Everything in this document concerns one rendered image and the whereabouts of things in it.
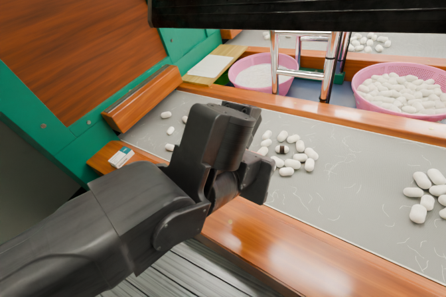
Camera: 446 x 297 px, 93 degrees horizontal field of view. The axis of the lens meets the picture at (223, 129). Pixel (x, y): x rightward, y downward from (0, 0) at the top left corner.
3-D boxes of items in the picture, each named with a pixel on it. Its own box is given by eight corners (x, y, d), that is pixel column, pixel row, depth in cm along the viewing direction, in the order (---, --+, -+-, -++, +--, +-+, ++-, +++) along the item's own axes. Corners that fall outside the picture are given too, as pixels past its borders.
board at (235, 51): (208, 87, 80) (208, 85, 79) (179, 81, 87) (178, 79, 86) (247, 48, 98) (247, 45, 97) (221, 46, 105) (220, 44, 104)
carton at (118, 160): (119, 169, 58) (115, 164, 57) (111, 165, 60) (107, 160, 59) (135, 153, 62) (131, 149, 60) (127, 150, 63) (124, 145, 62)
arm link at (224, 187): (214, 144, 29) (179, 151, 23) (249, 164, 26) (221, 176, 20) (199, 187, 31) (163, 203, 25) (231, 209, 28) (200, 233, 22)
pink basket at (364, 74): (474, 142, 54) (500, 114, 48) (356, 142, 61) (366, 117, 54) (424, 84, 72) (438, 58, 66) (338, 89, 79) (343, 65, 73)
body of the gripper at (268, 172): (219, 142, 36) (192, 147, 30) (277, 162, 31) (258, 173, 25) (212, 178, 37) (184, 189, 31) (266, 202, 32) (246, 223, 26)
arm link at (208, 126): (218, 101, 28) (131, 84, 19) (273, 126, 23) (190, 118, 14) (194, 177, 31) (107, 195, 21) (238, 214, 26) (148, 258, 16)
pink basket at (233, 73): (309, 98, 78) (312, 75, 72) (240, 117, 78) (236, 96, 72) (281, 66, 98) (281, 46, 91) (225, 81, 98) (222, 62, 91)
